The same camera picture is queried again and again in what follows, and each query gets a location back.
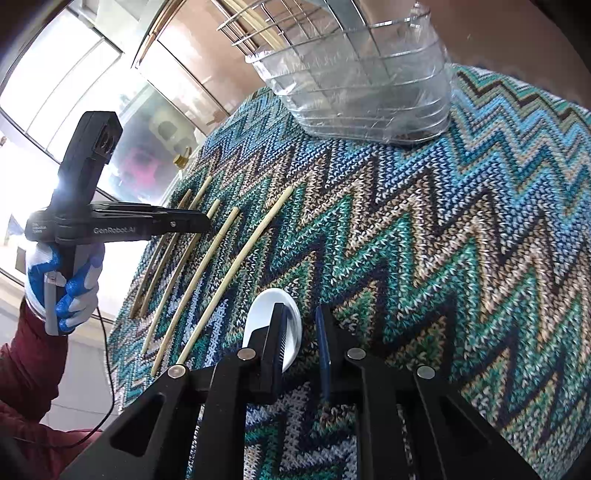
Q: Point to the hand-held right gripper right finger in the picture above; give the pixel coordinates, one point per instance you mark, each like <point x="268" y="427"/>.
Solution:
<point x="323" y="355"/>

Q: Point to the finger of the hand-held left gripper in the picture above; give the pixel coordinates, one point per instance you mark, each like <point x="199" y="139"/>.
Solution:
<point x="184" y="224"/>

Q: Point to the bamboo chopstick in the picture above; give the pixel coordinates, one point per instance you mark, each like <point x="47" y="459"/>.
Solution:
<point x="232" y="272"/>
<point x="168" y="300"/>
<point x="191" y="300"/>
<point x="183" y="199"/>
<point x="201" y="191"/>

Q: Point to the zigzag knitted cloth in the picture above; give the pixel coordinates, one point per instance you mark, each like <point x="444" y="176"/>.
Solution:
<point x="415" y="230"/>

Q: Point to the person's left forearm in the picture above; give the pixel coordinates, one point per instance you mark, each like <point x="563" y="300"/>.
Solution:
<point x="27" y="378"/>

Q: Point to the yellow-capped oil jug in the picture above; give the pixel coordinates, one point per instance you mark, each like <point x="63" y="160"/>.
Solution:
<point x="181" y="160"/>

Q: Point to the white ceramic spoon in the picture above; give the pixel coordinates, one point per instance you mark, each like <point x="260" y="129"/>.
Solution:
<point x="261" y="309"/>

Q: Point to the sliding glass door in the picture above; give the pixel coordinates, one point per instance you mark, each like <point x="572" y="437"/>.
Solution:
<point x="69" y="69"/>

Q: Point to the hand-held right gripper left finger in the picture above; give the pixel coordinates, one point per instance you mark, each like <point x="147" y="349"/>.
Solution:
<point x="280" y="334"/>

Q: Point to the pink plastic chair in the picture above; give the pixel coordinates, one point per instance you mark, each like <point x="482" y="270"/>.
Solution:
<point x="138" y="170"/>

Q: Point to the person's left hand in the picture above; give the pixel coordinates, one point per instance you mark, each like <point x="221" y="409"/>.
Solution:
<point x="83" y="286"/>

